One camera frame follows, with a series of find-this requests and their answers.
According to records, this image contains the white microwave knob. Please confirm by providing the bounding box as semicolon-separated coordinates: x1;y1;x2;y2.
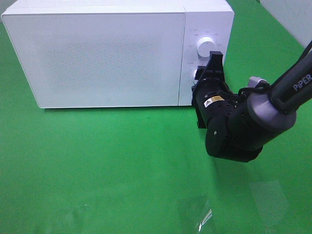
192;70;198;83
196;36;216;58

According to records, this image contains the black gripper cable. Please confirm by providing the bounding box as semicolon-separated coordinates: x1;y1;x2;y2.
235;81;273;103

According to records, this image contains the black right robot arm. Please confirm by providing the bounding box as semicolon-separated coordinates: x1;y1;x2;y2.
192;45;312;162

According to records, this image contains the white microwave oven body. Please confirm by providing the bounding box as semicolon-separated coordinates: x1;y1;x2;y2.
1;0;234;106

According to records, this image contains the white microwave door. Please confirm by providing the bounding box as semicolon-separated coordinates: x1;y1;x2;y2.
3;13;184;108

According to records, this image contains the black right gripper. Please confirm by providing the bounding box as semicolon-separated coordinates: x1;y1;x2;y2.
192;51;234;129

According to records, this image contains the clear plastic film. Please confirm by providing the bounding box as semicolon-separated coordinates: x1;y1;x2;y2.
177;194;216;234

